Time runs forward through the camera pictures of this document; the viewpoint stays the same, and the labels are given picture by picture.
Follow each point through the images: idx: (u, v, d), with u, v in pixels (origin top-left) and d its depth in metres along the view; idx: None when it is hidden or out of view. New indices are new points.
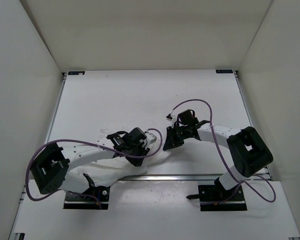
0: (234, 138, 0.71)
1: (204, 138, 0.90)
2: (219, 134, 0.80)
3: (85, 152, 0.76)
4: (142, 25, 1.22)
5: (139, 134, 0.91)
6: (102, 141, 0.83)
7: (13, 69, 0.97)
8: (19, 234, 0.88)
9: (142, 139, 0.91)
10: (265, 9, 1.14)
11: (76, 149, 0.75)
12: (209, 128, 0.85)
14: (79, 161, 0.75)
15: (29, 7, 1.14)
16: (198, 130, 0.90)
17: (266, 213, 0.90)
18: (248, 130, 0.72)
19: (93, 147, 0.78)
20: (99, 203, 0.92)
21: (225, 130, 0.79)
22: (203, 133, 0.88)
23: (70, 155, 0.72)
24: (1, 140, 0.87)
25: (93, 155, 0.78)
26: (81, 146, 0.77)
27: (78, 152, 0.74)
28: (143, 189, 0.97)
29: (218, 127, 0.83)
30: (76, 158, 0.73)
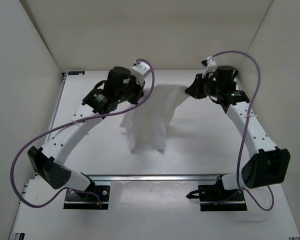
0: (264, 157, 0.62)
1: (229, 115, 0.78)
2: (250, 137, 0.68)
3: (65, 138, 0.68)
4: (143, 25, 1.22)
5: (118, 75, 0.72)
6: (79, 112, 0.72)
7: (13, 69, 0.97)
8: (19, 234, 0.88)
9: (125, 80, 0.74)
10: (265, 9, 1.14)
11: (55, 140, 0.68)
12: (243, 116, 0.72)
14: (67, 149, 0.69)
15: (29, 7, 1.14)
16: (231, 105, 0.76)
17: (266, 212, 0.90)
18: (281, 154, 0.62)
19: (72, 127, 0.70)
20: (99, 203, 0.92)
21: (259, 136, 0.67)
22: (232, 112, 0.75)
23: (53, 151, 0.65)
24: (1, 140, 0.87)
25: (77, 133, 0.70)
26: (58, 134, 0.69)
27: (59, 142, 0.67)
28: (143, 189, 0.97)
29: (253, 126, 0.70)
30: (60, 148, 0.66)
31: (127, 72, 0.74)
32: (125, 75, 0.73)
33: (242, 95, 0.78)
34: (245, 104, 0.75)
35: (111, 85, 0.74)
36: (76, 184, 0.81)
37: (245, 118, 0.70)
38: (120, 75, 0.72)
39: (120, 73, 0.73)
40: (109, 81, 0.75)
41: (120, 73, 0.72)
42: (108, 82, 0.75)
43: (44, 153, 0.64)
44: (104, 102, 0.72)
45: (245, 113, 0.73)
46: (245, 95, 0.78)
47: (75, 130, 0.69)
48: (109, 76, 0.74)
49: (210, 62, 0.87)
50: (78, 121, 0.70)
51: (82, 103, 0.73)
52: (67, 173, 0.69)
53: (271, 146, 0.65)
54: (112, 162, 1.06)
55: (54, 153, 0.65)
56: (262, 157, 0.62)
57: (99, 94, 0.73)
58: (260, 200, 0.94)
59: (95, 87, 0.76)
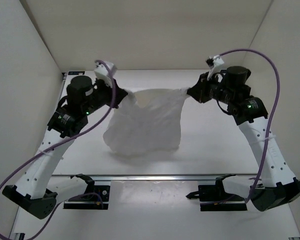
0: (280, 192, 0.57)
1: (242, 130, 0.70)
2: (267, 166, 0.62)
3: (38, 171, 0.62)
4: (142, 25, 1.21)
5: (78, 90, 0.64)
6: (47, 139, 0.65)
7: (13, 69, 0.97)
8: (19, 234, 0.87)
9: (87, 93, 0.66)
10: (265, 9, 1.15)
11: (28, 174, 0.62)
12: (262, 140, 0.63)
14: (44, 180, 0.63)
15: (29, 7, 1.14)
16: (246, 122, 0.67)
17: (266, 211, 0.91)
18: None
19: (42, 157, 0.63)
20: (99, 203, 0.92)
21: (277, 165, 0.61)
22: (248, 130, 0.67)
23: (28, 187, 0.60)
24: (1, 140, 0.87)
25: (51, 162, 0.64)
26: (29, 168, 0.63)
27: (32, 177, 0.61)
28: (143, 188, 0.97)
29: (272, 152, 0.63)
30: (35, 184, 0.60)
31: (88, 84, 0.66)
32: (86, 88, 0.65)
33: (260, 107, 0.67)
34: (264, 121, 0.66)
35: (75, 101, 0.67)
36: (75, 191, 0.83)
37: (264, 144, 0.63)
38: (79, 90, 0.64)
39: (78, 88, 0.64)
40: (70, 96, 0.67)
41: (78, 89, 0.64)
42: (69, 98, 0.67)
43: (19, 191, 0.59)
44: (71, 122, 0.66)
45: (263, 134, 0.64)
46: (263, 107, 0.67)
47: (47, 160, 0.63)
48: (68, 93, 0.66)
49: (216, 61, 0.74)
50: (47, 150, 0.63)
51: (47, 128, 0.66)
52: (51, 201, 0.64)
53: (290, 178, 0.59)
54: (112, 162, 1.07)
55: (29, 190, 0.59)
56: (280, 194, 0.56)
57: (64, 114, 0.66)
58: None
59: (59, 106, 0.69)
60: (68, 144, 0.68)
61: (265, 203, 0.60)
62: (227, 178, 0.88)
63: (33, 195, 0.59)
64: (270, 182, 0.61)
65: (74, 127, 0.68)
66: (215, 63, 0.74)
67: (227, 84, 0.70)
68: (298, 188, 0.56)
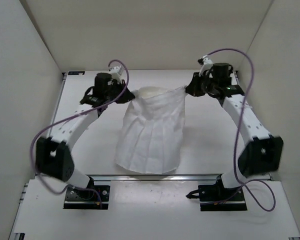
0: (257, 143, 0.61)
1: (226, 108, 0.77)
2: (244, 125, 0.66)
3: (73, 126, 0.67)
4: (142, 24, 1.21)
5: (103, 79, 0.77)
6: (80, 108, 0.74)
7: (13, 69, 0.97)
8: (19, 234, 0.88)
9: (109, 82, 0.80)
10: (265, 9, 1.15)
11: (64, 128, 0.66)
12: (239, 107, 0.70)
14: (73, 138, 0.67)
15: (29, 7, 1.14)
16: (226, 98, 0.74)
17: (270, 211, 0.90)
18: (275, 141, 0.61)
19: (76, 120, 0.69)
20: (99, 203, 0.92)
21: (253, 124, 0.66)
22: (227, 104, 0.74)
23: (62, 136, 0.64)
24: (1, 139, 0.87)
25: (81, 125, 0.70)
26: (65, 124, 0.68)
27: (67, 130, 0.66)
28: (143, 188, 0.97)
29: (247, 116, 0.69)
30: (70, 135, 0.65)
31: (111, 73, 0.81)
32: (109, 78, 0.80)
33: (238, 88, 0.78)
34: (239, 96, 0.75)
35: (100, 88, 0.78)
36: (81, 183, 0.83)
37: (240, 110, 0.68)
38: (106, 78, 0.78)
39: (104, 77, 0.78)
40: (96, 84, 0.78)
41: (105, 76, 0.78)
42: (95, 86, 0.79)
43: (54, 140, 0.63)
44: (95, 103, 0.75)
45: (240, 104, 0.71)
46: (240, 89, 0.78)
47: (80, 122, 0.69)
48: (95, 81, 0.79)
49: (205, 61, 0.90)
50: (82, 113, 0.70)
51: (79, 102, 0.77)
52: (73, 166, 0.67)
53: (264, 134, 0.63)
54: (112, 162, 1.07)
55: (65, 137, 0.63)
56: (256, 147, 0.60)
57: (90, 99, 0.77)
58: (261, 200, 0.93)
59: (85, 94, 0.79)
60: (91, 119, 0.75)
61: (247, 161, 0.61)
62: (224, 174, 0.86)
63: (68, 142, 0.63)
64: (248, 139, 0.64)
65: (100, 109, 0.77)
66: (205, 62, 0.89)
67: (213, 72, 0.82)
68: (273, 142, 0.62)
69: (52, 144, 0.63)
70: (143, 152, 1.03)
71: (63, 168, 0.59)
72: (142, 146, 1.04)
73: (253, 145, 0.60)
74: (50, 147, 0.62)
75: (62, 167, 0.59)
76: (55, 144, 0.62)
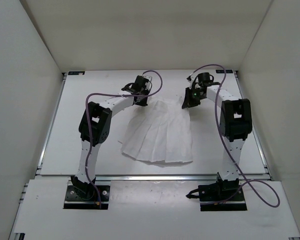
0: (229, 104, 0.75)
1: (209, 96, 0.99)
2: (220, 97, 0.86)
3: (116, 101, 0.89)
4: (142, 25, 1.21)
5: (143, 79, 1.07)
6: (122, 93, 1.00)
7: (13, 70, 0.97)
8: (19, 234, 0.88)
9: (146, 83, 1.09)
10: (265, 9, 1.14)
11: (108, 101, 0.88)
12: (216, 89, 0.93)
14: (114, 109, 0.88)
15: (29, 7, 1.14)
16: (207, 87, 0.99)
17: (274, 208, 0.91)
18: (243, 101, 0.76)
19: (118, 98, 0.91)
20: (99, 203, 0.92)
21: (226, 95, 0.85)
22: (209, 91, 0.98)
23: (107, 105, 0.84)
24: (0, 140, 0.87)
25: (121, 104, 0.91)
26: (110, 99, 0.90)
27: (112, 103, 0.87)
28: (143, 188, 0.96)
29: (224, 92, 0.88)
30: (112, 106, 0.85)
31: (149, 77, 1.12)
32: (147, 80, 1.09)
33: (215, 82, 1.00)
34: (217, 85, 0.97)
35: (138, 84, 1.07)
36: (92, 166, 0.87)
37: (217, 90, 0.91)
38: (144, 79, 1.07)
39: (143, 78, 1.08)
40: (136, 81, 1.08)
41: (144, 78, 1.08)
42: (138, 81, 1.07)
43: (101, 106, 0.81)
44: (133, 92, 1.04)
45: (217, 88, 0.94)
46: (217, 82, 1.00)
47: (121, 99, 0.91)
48: (137, 79, 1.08)
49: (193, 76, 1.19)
50: (124, 96, 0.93)
51: (121, 89, 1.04)
52: (107, 130, 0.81)
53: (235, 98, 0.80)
54: (112, 162, 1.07)
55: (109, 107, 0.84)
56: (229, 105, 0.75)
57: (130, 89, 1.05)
58: (266, 198, 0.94)
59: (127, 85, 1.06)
60: (121, 104, 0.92)
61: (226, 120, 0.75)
62: (221, 170, 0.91)
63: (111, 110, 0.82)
64: None
65: (136, 98, 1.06)
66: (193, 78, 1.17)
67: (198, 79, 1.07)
68: (243, 101, 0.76)
69: (97, 109, 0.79)
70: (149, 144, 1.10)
71: (102, 128, 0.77)
72: (151, 140, 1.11)
73: (227, 105, 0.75)
74: (94, 114, 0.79)
75: (102, 128, 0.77)
76: (99, 110, 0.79)
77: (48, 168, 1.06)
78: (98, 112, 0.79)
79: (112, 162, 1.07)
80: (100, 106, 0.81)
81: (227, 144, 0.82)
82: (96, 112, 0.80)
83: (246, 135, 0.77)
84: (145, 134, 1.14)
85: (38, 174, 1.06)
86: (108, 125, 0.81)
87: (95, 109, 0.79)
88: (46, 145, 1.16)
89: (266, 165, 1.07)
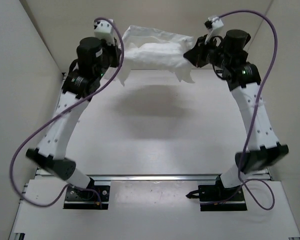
0: (261, 157, 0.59)
1: (234, 95, 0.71)
2: (253, 131, 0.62)
3: (57, 132, 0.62)
4: (142, 25, 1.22)
5: (88, 50, 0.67)
6: (63, 102, 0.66)
7: (13, 70, 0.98)
8: (19, 234, 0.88)
9: (98, 53, 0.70)
10: (264, 9, 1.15)
11: (47, 137, 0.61)
12: (252, 104, 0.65)
14: (63, 140, 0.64)
15: (29, 7, 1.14)
16: (239, 87, 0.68)
17: (273, 209, 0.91)
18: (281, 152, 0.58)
19: (60, 120, 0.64)
20: (99, 203, 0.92)
21: (262, 130, 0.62)
22: (239, 94, 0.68)
23: (49, 149, 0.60)
24: (1, 140, 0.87)
25: (68, 124, 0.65)
26: (49, 130, 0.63)
27: (53, 139, 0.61)
28: (143, 188, 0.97)
29: (260, 117, 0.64)
30: (54, 145, 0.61)
31: (97, 44, 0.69)
32: (95, 48, 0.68)
33: (254, 73, 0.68)
34: (257, 87, 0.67)
35: (86, 61, 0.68)
36: (79, 178, 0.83)
37: (252, 108, 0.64)
38: (91, 49, 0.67)
39: (89, 47, 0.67)
40: (81, 57, 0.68)
41: (89, 49, 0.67)
42: (80, 61, 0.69)
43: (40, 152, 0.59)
44: (85, 84, 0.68)
45: (253, 100, 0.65)
46: (257, 74, 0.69)
47: (65, 122, 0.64)
48: (79, 52, 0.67)
49: (214, 23, 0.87)
50: (65, 112, 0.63)
51: (61, 91, 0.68)
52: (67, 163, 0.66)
53: (272, 143, 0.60)
54: (112, 162, 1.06)
55: (51, 150, 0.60)
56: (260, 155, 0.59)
57: (77, 78, 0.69)
58: (267, 199, 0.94)
59: (69, 77, 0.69)
60: (82, 107, 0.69)
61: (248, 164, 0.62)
62: (223, 175, 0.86)
63: (55, 154, 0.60)
64: (253, 145, 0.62)
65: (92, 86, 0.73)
66: (213, 25, 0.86)
67: (226, 47, 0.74)
68: (277, 152, 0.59)
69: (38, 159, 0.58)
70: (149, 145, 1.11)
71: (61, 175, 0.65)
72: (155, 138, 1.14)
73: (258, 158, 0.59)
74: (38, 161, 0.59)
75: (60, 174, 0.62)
76: (42, 159, 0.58)
77: None
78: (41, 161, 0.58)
79: (112, 162, 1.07)
80: (40, 153, 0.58)
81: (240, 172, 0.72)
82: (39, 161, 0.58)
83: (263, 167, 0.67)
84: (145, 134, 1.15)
85: (38, 174, 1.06)
86: (68, 160, 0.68)
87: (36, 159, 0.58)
88: None
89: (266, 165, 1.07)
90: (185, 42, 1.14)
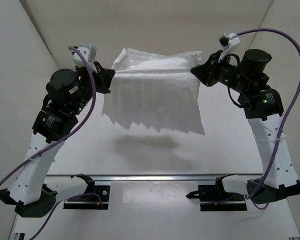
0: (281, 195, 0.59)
1: (250, 123, 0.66)
2: (273, 168, 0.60)
3: (28, 177, 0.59)
4: (142, 25, 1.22)
5: (57, 90, 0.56)
6: (34, 144, 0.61)
7: (14, 70, 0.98)
8: (19, 234, 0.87)
9: (72, 90, 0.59)
10: (264, 9, 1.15)
11: (18, 182, 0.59)
12: (271, 139, 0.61)
14: (37, 182, 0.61)
15: (29, 7, 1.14)
16: (259, 119, 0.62)
17: (273, 209, 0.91)
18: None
19: (30, 164, 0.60)
20: (99, 203, 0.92)
21: (283, 166, 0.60)
22: (258, 127, 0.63)
23: (19, 194, 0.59)
24: (1, 140, 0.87)
25: (41, 166, 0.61)
26: (20, 173, 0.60)
27: (22, 185, 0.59)
28: (143, 188, 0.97)
29: (280, 154, 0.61)
30: (25, 190, 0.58)
31: (71, 80, 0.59)
32: (69, 85, 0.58)
33: (276, 102, 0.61)
34: (278, 118, 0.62)
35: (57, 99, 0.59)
36: (73, 191, 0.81)
37: (273, 144, 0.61)
38: (61, 88, 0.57)
39: (60, 85, 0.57)
40: (50, 95, 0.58)
41: (61, 86, 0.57)
42: (51, 97, 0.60)
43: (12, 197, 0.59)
44: (57, 124, 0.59)
45: (274, 134, 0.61)
46: (279, 102, 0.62)
47: (34, 167, 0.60)
48: (49, 89, 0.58)
49: (231, 40, 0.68)
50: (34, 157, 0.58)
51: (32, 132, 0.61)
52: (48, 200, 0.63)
53: (292, 181, 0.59)
54: (112, 162, 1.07)
55: (21, 197, 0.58)
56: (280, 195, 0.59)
57: (48, 117, 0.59)
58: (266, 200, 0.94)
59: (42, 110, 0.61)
60: (56, 147, 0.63)
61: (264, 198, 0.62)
62: (226, 178, 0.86)
63: (26, 201, 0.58)
64: (271, 181, 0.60)
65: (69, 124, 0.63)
66: (230, 43, 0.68)
67: (243, 70, 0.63)
68: (299, 190, 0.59)
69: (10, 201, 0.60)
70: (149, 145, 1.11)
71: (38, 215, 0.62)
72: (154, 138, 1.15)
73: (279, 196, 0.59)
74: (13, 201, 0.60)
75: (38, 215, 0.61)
76: (14, 203, 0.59)
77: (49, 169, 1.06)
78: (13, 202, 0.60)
79: (112, 162, 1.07)
80: (11, 196, 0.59)
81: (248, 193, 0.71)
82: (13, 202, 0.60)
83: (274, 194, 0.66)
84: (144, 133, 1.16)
85: None
86: (46, 197, 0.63)
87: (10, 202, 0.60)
88: None
89: None
90: (194, 56, 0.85)
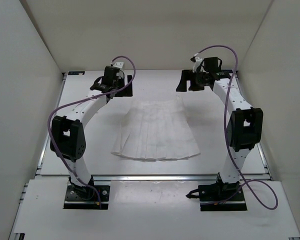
0: (241, 114, 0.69)
1: (216, 91, 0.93)
2: (230, 102, 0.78)
3: (85, 108, 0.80)
4: (142, 25, 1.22)
5: (113, 70, 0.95)
6: (91, 93, 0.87)
7: (13, 70, 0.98)
8: (19, 234, 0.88)
9: (118, 73, 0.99)
10: (264, 9, 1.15)
11: (76, 109, 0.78)
12: (226, 87, 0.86)
14: (86, 117, 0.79)
15: (29, 7, 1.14)
16: (215, 80, 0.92)
17: (274, 209, 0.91)
18: (256, 112, 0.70)
19: (87, 102, 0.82)
20: (99, 203, 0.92)
21: (237, 99, 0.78)
22: (217, 88, 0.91)
23: (76, 116, 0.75)
24: (1, 140, 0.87)
25: (92, 107, 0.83)
26: (77, 107, 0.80)
27: (80, 111, 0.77)
28: (143, 189, 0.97)
29: (233, 94, 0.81)
30: (81, 115, 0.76)
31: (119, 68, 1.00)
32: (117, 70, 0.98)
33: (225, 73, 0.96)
34: (227, 80, 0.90)
35: (108, 77, 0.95)
36: (83, 172, 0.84)
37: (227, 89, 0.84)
38: (115, 69, 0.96)
39: (113, 68, 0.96)
40: (106, 75, 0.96)
41: (113, 68, 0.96)
42: (105, 76, 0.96)
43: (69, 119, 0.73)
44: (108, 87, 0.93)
45: (227, 86, 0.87)
46: (227, 73, 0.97)
47: (91, 103, 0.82)
48: (106, 71, 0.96)
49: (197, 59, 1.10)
50: (93, 97, 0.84)
51: (89, 89, 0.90)
52: (84, 142, 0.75)
53: (247, 106, 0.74)
54: (112, 162, 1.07)
55: (78, 117, 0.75)
56: (240, 118, 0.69)
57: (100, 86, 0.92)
58: (267, 200, 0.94)
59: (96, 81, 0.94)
60: (102, 101, 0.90)
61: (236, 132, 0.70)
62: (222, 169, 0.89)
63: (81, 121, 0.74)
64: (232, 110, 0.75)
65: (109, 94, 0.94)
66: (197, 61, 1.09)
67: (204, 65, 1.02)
68: (253, 111, 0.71)
69: (65, 122, 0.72)
70: (149, 145, 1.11)
71: (76, 142, 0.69)
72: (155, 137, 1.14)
73: (238, 115, 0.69)
74: (63, 128, 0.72)
75: (75, 144, 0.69)
76: (69, 121, 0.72)
77: (48, 168, 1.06)
78: (67, 126, 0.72)
79: (112, 162, 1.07)
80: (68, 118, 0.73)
81: (232, 152, 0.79)
82: (65, 125, 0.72)
83: (253, 145, 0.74)
84: (144, 133, 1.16)
85: (38, 174, 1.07)
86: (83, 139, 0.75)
87: (63, 123, 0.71)
88: (46, 145, 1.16)
89: (266, 165, 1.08)
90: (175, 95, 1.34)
